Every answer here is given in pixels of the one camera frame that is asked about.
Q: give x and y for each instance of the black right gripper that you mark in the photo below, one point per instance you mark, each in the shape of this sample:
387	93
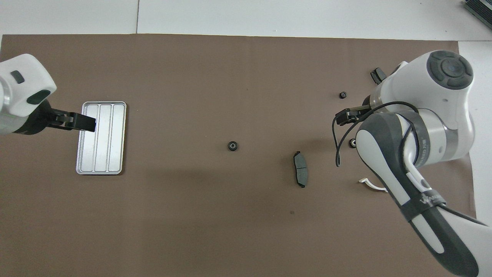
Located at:
367	111

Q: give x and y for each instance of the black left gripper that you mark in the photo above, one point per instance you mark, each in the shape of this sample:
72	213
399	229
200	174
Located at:
42	119

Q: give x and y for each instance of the small black bearing gear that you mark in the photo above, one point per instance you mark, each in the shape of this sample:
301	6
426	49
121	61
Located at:
343	94

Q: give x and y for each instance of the black bearing gear white core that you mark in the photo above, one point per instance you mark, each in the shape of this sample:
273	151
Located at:
351	143
232	146

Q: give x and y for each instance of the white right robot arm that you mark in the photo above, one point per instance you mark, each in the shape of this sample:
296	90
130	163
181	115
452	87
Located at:
442	96

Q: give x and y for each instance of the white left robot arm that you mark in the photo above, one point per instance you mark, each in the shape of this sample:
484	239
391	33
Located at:
23	84

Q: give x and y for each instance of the silver ribbed metal tray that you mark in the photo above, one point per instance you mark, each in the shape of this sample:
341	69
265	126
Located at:
111	154

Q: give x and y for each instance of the dark grey brake pad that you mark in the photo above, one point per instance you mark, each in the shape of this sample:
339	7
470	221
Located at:
378	74
301	169

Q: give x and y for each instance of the brown paper table mat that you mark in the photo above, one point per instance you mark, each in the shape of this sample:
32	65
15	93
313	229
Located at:
230	96

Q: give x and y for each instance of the dark ribbed metal device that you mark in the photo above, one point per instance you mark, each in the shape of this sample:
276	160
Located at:
478	9

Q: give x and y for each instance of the white curved plastic bracket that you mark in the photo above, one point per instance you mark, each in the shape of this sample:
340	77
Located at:
371	184

